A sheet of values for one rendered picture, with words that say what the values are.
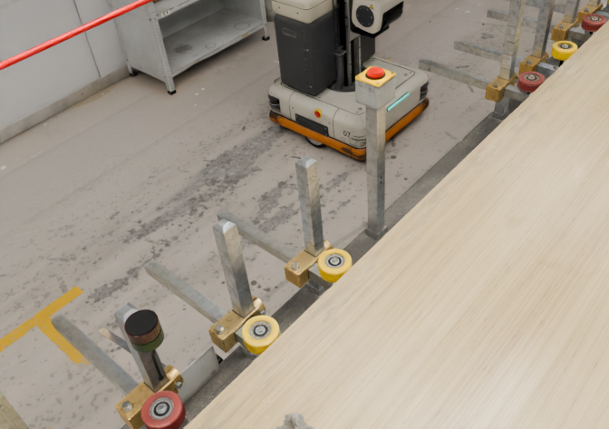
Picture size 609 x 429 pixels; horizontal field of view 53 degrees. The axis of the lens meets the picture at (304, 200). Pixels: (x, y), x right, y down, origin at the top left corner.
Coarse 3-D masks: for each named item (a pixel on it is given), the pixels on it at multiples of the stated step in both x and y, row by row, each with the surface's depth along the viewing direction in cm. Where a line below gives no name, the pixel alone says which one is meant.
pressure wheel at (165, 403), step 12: (156, 396) 118; (168, 396) 118; (144, 408) 117; (156, 408) 117; (168, 408) 117; (180, 408) 116; (144, 420) 115; (156, 420) 115; (168, 420) 114; (180, 420) 116
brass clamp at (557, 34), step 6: (576, 18) 233; (558, 24) 230; (564, 24) 229; (570, 24) 229; (576, 24) 233; (552, 30) 229; (558, 30) 227; (564, 30) 226; (552, 36) 230; (558, 36) 229; (564, 36) 227
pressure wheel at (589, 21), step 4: (584, 16) 223; (588, 16) 222; (592, 16) 223; (596, 16) 222; (600, 16) 222; (584, 20) 221; (588, 20) 220; (592, 20) 221; (596, 20) 220; (600, 20) 220; (604, 20) 219; (584, 24) 221; (588, 24) 220; (592, 24) 219; (596, 24) 218; (600, 24) 218; (584, 28) 222; (588, 28) 220; (592, 28) 220; (596, 28) 219; (592, 32) 224
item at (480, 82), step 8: (424, 64) 219; (432, 64) 217; (440, 64) 217; (432, 72) 218; (440, 72) 216; (448, 72) 214; (456, 72) 212; (464, 72) 212; (456, 80) 213; (464, 80) 211; (472, 80) 209; (480, 80) 207; (488, 80) 206; (480, 88) 208; (512, 88) 201; (512, 96) 202; (520, 96) 199; (528, 96) 197
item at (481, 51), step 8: (456, 48) 236; (464, 48) 234; (472, 48) 231; (480, 48) 230; (488, 48) 229; (480, 56) 231; (488, 56) 228; (496, 56) 226; (520, 56) 223; (544, 64) 217; (536, 72) 219; (544, 72) 217; (552, 72) 214
